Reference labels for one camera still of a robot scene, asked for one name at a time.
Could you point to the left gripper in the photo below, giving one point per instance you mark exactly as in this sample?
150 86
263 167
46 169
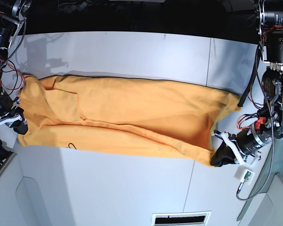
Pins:
246 142

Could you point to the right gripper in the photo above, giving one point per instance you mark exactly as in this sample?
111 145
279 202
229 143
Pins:
12 116

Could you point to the yellow t-shirt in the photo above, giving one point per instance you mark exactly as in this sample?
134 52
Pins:
139 117

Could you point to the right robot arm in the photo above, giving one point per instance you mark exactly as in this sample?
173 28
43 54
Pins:
13 15

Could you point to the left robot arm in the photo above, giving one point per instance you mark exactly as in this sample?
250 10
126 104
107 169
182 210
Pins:
266 125

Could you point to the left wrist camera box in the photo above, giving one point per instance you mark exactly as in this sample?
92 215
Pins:
244 175

